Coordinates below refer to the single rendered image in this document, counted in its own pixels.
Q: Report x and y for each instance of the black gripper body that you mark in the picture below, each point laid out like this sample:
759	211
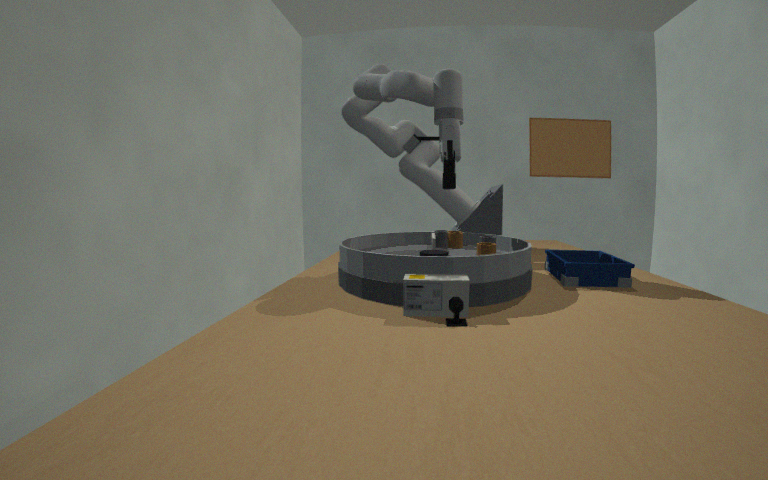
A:
449	129

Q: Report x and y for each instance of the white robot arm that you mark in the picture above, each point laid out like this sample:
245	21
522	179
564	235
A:
415	87

